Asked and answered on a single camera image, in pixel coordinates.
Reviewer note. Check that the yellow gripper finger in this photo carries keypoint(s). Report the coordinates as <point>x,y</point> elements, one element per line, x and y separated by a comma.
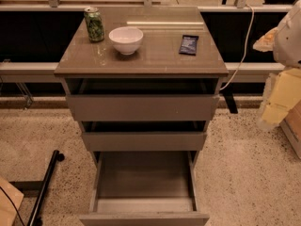
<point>266,42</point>
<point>282,92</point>

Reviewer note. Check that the dark blue rxbar packet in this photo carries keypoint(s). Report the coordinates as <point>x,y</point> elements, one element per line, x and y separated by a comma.
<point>189,45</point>

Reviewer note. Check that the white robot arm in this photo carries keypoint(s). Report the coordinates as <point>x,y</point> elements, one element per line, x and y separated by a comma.
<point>287,48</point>

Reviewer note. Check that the brown drawer cabinet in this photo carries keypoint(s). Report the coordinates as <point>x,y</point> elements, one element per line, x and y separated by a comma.
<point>156,67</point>

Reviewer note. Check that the open bottom drawer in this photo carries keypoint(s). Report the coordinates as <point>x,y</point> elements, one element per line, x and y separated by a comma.
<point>144,189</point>

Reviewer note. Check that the top drawer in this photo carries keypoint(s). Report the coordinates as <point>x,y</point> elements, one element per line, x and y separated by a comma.
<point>142,107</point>

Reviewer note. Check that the middle drawer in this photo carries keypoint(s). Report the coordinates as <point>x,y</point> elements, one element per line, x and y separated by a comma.
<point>112,136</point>

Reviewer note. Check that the cardboard box right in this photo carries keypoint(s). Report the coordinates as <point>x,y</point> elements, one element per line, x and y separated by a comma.
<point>291,127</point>

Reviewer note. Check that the cardboard box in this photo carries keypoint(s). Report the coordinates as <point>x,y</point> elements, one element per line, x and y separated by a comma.
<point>10,202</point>
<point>291,127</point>

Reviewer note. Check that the white ceramic bowl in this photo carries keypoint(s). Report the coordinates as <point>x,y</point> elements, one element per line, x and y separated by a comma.
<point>127,39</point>

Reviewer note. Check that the green soda can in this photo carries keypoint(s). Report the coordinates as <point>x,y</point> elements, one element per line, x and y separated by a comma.
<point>94,24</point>

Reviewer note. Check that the black metal stand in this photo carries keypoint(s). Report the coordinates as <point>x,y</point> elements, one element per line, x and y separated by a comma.
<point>40,187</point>

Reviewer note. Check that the cardboard box left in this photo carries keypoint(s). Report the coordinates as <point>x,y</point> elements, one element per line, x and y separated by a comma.
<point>10,202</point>

